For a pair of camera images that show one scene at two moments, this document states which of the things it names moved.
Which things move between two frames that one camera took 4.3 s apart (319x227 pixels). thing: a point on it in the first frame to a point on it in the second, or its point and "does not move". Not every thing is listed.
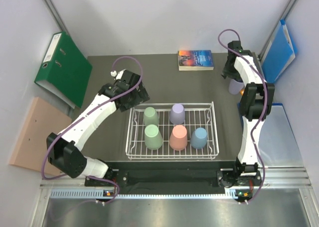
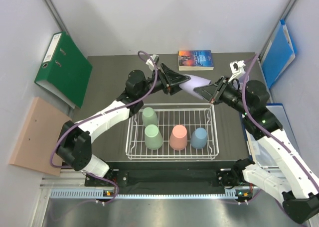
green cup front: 153,138 does not move
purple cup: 177,114 to 194,82
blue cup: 198,138 does not move
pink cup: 178,139 does not move
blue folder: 280,51 does not move
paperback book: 197,59 does not move
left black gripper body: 136,98 to 164,81
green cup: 150,116 does not move
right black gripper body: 231,72 to 222,84
